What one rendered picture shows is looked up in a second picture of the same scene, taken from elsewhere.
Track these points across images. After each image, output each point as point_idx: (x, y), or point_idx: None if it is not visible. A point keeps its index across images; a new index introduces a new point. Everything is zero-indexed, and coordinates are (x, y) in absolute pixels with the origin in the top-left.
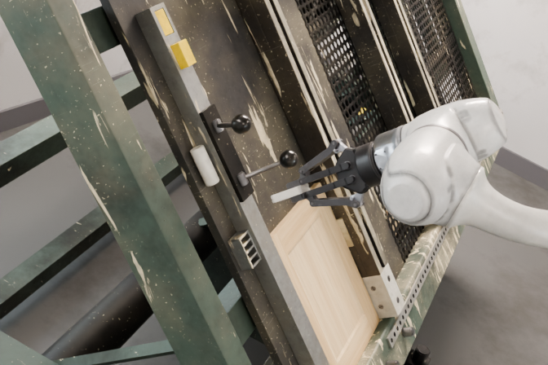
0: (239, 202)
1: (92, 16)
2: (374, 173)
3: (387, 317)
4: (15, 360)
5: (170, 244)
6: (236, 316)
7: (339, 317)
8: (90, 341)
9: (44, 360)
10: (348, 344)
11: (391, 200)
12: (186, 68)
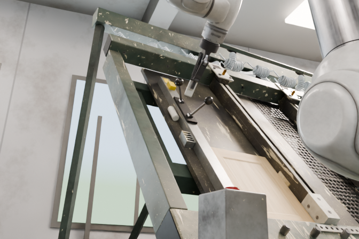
0: (186, 122)
1: (141, 83)
2: (202, 40)
3: (323, 223)
4: None
5: (131, 102)
6: (178, 166)
7: (267, 200)
8: None
9: None
10: (273, 213)
11: None
12: (172, 90)
